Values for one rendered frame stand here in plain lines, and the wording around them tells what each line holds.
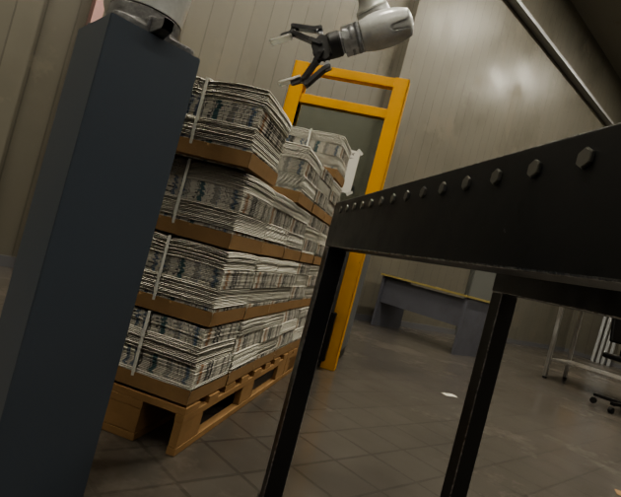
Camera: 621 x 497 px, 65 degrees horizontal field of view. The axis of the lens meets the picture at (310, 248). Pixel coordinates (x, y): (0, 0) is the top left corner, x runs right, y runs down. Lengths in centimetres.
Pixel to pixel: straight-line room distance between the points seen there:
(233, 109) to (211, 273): 47
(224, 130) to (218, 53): 343
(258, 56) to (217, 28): 49
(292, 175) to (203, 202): 63
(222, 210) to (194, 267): 18
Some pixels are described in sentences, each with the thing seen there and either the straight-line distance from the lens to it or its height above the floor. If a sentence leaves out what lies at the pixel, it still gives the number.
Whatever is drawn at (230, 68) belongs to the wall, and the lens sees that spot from 490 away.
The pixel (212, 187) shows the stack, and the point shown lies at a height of 76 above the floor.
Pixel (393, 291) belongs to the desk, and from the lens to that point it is 623.
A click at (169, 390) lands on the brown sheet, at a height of 17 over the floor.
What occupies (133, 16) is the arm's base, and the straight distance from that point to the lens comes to 116.
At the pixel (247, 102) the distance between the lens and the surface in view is 145.
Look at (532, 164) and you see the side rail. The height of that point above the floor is 78.
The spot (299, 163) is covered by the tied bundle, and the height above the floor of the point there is 99.
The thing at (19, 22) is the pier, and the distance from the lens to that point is 411.
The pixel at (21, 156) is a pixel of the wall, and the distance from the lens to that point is 417.
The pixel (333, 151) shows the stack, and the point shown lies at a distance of 259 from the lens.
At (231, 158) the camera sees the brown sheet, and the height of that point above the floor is 85.
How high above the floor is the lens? 65
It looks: 1 degrees up
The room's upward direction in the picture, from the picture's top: 15 degrees clockwise
